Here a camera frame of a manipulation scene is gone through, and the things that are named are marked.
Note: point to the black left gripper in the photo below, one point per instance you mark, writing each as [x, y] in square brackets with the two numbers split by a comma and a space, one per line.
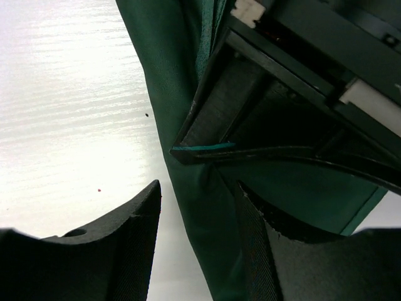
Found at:
[336, 85]

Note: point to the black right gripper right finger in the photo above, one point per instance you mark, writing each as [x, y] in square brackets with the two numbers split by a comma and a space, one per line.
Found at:
[288, 259]

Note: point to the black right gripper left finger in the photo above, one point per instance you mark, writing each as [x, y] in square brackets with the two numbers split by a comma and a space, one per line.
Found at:
[108, 259]

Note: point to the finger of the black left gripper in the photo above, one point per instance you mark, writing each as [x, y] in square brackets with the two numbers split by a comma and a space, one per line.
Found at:
[228, 119]

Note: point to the dark green cloth napkin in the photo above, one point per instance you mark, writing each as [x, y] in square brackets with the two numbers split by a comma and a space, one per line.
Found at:
[173, 41]

